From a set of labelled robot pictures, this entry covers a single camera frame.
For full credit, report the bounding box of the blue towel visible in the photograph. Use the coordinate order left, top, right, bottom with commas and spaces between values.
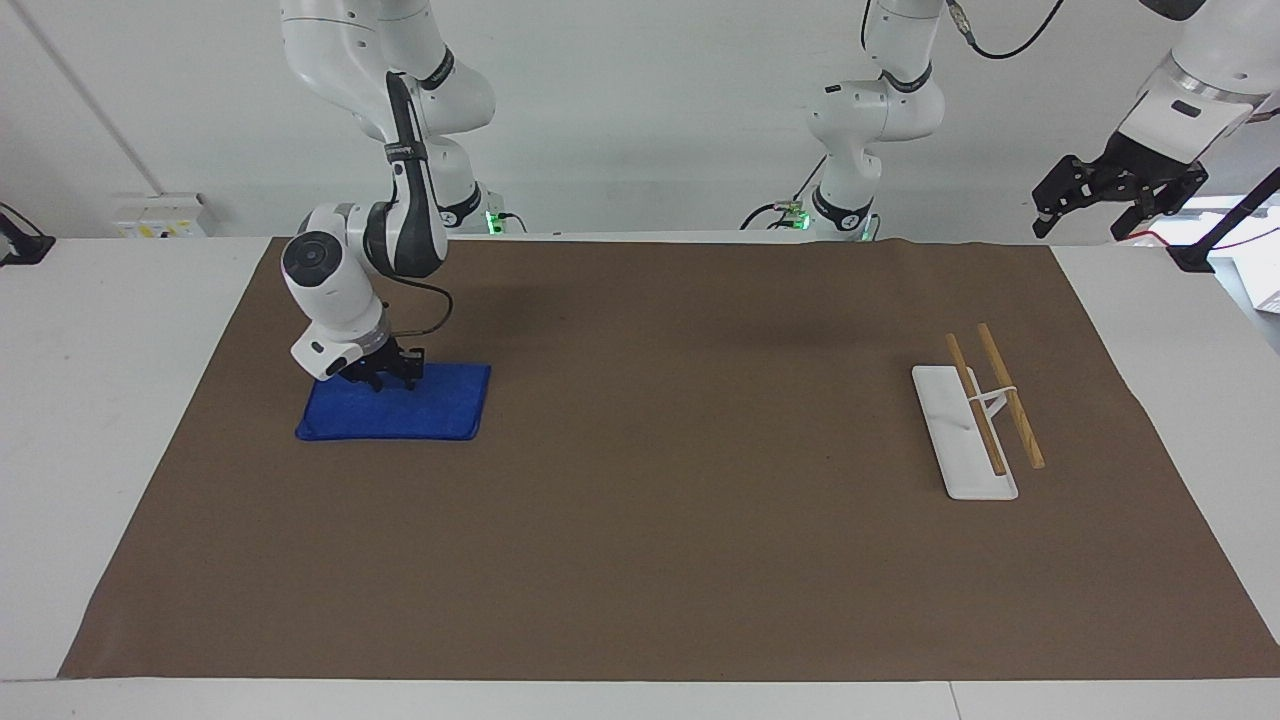
295, 361, 492, 442

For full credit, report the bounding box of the white rack with wooden rods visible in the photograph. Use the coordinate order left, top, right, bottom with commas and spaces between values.
911, 322, 1047, 502

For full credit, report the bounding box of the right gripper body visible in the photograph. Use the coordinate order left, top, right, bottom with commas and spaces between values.
340, 338, 405, 382

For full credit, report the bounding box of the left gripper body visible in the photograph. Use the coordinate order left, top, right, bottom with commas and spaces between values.
1100, 130, 1210, 204

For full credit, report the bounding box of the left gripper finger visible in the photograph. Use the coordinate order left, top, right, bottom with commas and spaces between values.
1107, 180, 1199, 242
1031, 152, 1123, 240

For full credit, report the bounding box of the black stand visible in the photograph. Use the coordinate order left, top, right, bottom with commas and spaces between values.
0, 203, 57, 268
1166, 165, 1280, 274

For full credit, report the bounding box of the black cable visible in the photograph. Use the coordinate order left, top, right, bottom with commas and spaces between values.
378, 276, 454, 347
943, 0, 1067, 61
740, 155, 829, 232

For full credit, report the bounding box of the red cable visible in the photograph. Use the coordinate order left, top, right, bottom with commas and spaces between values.
1118, 226, 1280, 253

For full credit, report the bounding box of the white wall socket box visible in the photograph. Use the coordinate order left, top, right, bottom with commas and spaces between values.
111, 192, 209, 240

